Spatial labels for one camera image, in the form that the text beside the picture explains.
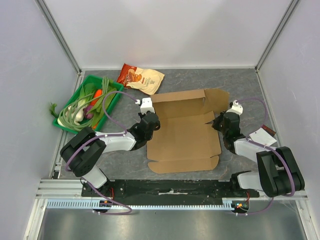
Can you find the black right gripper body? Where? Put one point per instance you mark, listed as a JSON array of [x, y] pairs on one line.
[[222, 122]]

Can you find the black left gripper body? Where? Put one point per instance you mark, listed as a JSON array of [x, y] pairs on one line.
[[150, 135]]

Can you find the brown cardboard box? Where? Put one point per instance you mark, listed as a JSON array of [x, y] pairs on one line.
[[186, 142]]

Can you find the white paper tag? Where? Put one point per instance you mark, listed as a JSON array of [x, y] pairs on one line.
[[262, 137]]

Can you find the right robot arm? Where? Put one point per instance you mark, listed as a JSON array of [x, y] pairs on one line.
[[278, 172]]

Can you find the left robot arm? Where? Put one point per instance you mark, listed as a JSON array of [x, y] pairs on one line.
[[83, 151]]

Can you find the cassava chips snack bag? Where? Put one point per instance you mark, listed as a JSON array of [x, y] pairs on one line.
[[147, 81]]

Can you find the dark red small packet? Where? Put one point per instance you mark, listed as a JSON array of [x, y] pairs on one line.
[[268, 130]]

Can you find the orange carrot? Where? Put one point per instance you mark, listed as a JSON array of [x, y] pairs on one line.
[[96, 97]]

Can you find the green plastic basket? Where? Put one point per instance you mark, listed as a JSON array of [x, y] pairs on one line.
[[109, 102]]

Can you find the purple radish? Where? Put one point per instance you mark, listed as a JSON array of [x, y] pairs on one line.
[[88, 113]]

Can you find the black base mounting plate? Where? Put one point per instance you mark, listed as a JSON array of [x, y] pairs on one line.
[[126, 188]]

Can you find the green long beans bundle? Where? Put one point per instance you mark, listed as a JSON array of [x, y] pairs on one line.
[[106, 84]]

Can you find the bok choy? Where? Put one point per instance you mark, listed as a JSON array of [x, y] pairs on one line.
[[85, 95]]

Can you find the green leafy vegetable outside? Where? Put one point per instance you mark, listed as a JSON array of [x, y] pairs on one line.
[[52, 110]]

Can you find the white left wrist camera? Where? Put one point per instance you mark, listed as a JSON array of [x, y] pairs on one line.
[[146, 105]]

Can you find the blue slotted cable duct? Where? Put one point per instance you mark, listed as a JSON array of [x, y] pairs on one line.
[[97, 204]]

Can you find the aluminium corner post right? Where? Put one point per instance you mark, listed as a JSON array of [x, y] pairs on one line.
[[277, 33]]

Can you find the aluminium corner post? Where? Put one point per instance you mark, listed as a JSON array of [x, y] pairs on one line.
[[58, 34], [277, 33]]

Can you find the aluminium corner post left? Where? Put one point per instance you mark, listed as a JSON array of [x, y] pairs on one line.
[[58, 34]]

